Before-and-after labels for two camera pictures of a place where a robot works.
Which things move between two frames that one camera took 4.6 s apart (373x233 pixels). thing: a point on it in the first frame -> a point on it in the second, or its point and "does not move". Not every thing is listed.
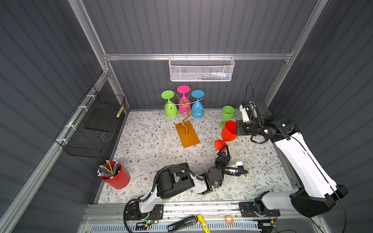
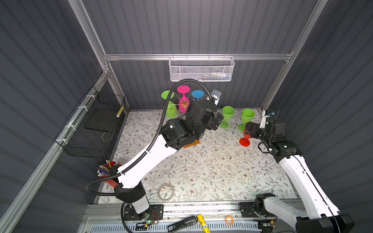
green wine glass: (228, 113) does not move
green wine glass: (170, 109) does not move
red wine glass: (228, 133) -> (245, 141)
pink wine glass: (184, 106) does not move
